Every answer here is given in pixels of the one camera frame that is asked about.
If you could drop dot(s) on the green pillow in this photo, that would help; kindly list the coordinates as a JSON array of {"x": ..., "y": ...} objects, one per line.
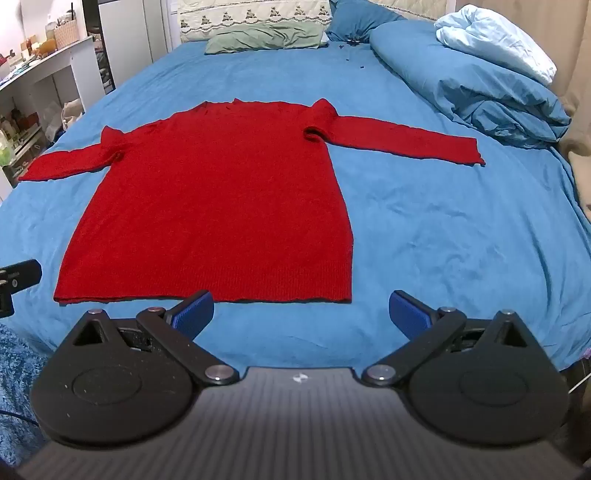
[{"x": 263, "y": 38}]

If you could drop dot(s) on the blue bed sheet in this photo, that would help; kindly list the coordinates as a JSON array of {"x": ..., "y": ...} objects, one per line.
[{"x": 443, "y": 240}]

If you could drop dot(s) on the cream patterned pillow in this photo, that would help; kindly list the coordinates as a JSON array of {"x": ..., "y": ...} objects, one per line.
[{"x": 249, "y": 13}]

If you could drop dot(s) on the white desk shelf unit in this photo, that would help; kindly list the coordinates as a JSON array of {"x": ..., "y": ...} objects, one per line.
[{"x": 51, "y": 62}]

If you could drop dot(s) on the blue fuzzy cloth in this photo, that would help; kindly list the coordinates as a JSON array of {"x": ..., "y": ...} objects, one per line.
[{"x": 16, "y": 383}]

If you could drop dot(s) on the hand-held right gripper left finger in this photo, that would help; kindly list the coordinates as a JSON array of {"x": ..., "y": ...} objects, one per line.
[{"x": 196, "y": 314}]

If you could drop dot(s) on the wicker basket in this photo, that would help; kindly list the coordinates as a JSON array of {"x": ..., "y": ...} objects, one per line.
[{"x": 67, "y": 32}]

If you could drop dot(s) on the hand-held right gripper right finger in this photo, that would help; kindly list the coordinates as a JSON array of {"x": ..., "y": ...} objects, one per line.
[{"x": 405, "y": 313}]

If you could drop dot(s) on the white wardrobe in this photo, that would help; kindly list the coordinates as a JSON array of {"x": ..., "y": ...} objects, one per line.
[{"x": 134, "y": 41}]

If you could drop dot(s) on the light blue blanket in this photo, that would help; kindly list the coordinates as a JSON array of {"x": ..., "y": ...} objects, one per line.
[{"x": 498, "y": 39}]

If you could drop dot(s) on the red knit sweater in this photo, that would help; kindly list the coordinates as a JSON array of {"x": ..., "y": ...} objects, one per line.
[{"x": 217, "y": 203}]

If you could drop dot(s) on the blue duvet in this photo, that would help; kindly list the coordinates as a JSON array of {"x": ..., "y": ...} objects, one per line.
[{"x": 461, "y": 87}]

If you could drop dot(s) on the beige curtain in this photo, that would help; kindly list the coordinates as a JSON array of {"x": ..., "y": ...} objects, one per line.
[{"x": 572, "y": 69}]

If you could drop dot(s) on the blue pillow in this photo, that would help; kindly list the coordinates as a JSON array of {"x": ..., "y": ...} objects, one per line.
[{"x": 355, "y": 21}]

